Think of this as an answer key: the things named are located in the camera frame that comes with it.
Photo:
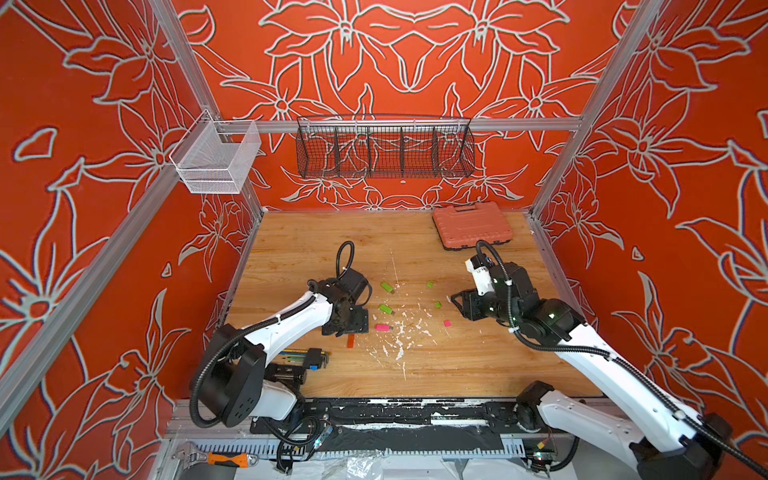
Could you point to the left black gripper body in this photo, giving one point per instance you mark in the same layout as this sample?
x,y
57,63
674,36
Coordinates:
x,y
355,322

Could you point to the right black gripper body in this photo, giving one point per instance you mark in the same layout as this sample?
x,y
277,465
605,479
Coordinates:
x,y
484,305

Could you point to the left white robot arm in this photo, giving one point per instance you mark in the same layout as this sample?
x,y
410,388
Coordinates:
x,y
230,384

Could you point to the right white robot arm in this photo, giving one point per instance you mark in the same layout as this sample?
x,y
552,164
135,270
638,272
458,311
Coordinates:
x,y
656,435

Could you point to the red plastic tool case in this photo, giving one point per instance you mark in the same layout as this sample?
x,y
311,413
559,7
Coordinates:
x,y
461,227

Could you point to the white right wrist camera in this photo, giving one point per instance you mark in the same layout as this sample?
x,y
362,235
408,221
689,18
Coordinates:
x,y
481,276

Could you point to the black connector with coloured wires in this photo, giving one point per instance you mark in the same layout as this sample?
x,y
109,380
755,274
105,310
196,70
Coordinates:
x,y
311,359

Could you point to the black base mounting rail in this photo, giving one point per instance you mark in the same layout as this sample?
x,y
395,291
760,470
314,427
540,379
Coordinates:
x,y
496,415

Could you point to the black wire wall basket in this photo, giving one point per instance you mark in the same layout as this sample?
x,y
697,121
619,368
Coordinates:
x,y
383,146

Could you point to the white mesh wall basket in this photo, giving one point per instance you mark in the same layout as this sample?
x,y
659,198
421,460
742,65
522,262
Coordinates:
x,y
216,157

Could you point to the orange handled adjustable wrench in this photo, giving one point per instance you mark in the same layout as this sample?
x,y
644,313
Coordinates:
x,y
189,454

